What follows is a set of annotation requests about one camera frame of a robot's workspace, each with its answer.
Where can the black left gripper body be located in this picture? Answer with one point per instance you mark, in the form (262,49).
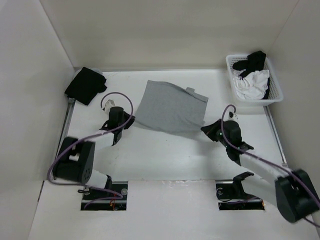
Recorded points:
(126,118)

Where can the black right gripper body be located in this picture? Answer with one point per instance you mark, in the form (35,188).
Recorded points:
(215,133)

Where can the grey tank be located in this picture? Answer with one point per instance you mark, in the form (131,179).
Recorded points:
(97,70)
(169,108)

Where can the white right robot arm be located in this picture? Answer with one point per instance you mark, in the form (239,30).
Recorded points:
(291,191)

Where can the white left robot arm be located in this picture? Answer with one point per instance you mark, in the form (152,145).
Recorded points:
(75,160)

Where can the folded black tank top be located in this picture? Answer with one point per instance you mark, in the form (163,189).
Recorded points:
(86,85)

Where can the folded grey tank top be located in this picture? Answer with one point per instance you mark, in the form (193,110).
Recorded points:
(97,70)

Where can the white tank top in basket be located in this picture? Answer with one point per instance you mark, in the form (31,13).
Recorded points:
(255,86)

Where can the black tank top in basket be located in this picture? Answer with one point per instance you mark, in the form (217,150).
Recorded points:
(255,62)

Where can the white plastic basket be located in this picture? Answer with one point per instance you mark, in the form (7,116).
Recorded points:
(275,93)

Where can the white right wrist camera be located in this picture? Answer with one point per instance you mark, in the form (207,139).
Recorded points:
(232,116)

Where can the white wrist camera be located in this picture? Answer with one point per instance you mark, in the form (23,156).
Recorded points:
(232,116)
(108,105)

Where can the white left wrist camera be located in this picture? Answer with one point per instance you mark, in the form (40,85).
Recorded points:
(108,105)

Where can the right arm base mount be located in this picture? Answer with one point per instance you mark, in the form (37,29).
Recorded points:
(232,197)

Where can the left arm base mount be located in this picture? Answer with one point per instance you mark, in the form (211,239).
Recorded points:
(96,200)

